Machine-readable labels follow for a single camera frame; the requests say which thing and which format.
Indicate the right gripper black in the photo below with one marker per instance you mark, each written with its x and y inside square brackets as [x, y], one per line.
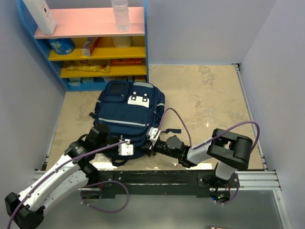
[149, 147]

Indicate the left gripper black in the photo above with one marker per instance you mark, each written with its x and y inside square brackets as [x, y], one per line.
[116, 152]

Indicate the navy blue student backpack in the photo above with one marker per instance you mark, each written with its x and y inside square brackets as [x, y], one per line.
[129, 109]

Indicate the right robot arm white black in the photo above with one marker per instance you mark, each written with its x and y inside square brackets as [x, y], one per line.
[230, 149]

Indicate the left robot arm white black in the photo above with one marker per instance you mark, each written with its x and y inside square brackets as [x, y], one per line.
[72, 171]

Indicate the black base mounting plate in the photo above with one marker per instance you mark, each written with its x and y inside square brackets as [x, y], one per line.
[199, 183]

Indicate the yellow snack packet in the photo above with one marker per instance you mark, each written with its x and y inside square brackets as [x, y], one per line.
[102, 66]

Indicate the red flat box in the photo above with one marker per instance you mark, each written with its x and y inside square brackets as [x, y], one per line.
[127, 61]

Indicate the blue shelf unit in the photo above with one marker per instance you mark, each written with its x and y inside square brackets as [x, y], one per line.
[81, 23]

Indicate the orange white carton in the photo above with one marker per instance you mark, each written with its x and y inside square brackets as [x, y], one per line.
[89, 46]

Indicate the white cylindrical jar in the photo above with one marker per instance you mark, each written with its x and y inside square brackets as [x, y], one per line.
[122, 41]

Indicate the blue snack canister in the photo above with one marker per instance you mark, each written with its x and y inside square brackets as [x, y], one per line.
[62, 46]

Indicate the clear plastic water bottle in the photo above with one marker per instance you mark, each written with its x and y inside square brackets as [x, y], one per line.
[121, 14]

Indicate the white rectangular device box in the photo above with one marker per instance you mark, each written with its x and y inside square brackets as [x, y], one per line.
[42, 15]

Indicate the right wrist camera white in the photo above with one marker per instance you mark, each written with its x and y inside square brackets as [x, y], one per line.
[153, 134]

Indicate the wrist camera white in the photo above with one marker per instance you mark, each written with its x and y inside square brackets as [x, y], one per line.
[126, 148]
[153, 134]

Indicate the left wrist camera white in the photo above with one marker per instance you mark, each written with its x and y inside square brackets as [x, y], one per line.
[126, 148]

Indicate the aluminium rail frame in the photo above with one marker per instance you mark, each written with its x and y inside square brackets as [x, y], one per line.
[201, 98]

